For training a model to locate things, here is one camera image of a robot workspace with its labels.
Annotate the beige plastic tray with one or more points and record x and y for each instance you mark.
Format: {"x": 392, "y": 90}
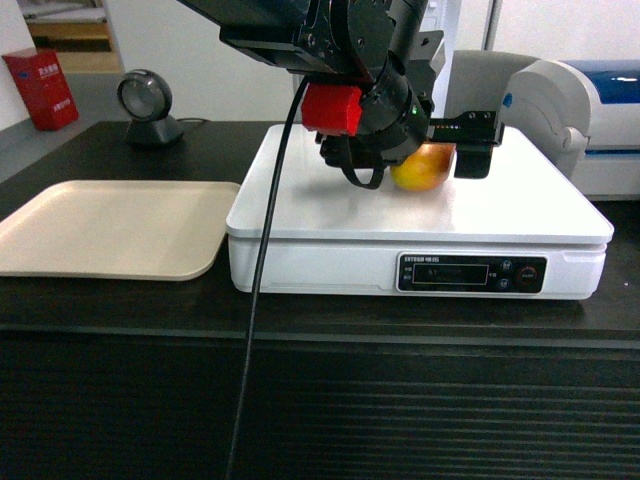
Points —
{"x": 132, "y": 230}

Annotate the red fire extinguisher box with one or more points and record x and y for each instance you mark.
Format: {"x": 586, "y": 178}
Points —
{"x": 42, "y": 85}

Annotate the red wrist camera mount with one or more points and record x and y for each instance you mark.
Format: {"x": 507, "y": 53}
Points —
{"x": 332, "y": 110}

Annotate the grey barcode scanner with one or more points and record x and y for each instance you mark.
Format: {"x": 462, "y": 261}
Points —
{"x": 147, "y": 99}

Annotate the white receipt printer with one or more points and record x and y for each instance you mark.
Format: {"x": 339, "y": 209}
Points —
{"x": 583, "y": 115}

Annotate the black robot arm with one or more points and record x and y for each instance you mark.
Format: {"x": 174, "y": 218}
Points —
{"x": 374, "y": 77}

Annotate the red yellow mango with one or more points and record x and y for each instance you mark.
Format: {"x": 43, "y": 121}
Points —
{"x": 427, "y": 168}

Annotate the white checkout scale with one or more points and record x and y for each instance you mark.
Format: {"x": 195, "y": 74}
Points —
{"x": 524, "y": 231}

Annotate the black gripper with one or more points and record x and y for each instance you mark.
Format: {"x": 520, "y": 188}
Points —
{"x": 397, "y": 118}

